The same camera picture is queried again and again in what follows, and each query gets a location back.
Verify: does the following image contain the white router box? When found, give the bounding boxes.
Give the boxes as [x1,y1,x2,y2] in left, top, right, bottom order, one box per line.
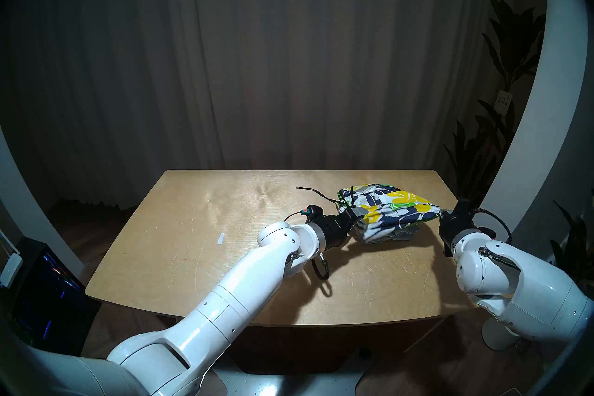
[0,251,24,287]

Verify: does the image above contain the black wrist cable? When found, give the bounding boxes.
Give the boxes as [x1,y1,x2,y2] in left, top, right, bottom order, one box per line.
[471,208,512,245]
[312,254,331,280]

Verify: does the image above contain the grey jersey shorts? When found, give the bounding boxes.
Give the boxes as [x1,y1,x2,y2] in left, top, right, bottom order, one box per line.
[385,223,423,242]

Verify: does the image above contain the black computer tower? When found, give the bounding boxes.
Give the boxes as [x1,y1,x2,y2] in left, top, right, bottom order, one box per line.
[9,236,102,354]

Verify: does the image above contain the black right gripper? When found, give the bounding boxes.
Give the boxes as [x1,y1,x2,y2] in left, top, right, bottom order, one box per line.
[439,199,481,256]

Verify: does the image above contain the white cylindrical plant pot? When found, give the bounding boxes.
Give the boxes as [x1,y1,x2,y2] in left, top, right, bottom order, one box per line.
[482,319,520,351]

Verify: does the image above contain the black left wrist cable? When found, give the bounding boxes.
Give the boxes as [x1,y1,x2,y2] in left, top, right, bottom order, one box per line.
[312,254,331,280]

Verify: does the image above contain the small dark leafy plant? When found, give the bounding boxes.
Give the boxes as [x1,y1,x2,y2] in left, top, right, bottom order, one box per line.
[550,189,594,284]

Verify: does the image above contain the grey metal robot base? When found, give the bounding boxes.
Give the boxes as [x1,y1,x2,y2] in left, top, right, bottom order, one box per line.
[211,349,372,396]

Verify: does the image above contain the tall dark leafy plant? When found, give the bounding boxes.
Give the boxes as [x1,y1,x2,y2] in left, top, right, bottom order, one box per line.
[443,0,546,217]

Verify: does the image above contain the navy green floral shorts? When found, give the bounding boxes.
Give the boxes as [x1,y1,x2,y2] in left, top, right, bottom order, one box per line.
[296,184,444,245]

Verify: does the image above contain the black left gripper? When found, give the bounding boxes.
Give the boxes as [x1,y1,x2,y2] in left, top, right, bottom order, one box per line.
[318,207,365,249]

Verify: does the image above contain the beige pleated curtain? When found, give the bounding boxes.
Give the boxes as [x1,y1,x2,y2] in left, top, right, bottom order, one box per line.
[0,0,525,210]

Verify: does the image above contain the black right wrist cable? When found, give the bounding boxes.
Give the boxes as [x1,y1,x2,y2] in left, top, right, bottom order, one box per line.
[471,208,512,245]

